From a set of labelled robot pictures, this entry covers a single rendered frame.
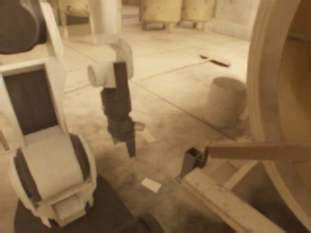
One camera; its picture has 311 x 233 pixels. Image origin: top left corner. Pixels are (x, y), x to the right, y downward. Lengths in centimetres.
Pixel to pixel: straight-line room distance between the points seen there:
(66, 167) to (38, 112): 14
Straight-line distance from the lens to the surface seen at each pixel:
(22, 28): 48
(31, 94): 50
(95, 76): 53
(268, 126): 99
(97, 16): 55
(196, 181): 107
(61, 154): 50
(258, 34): 93
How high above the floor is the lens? 100
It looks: 33 degrees down
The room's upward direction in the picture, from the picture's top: 4 degrees clockwise
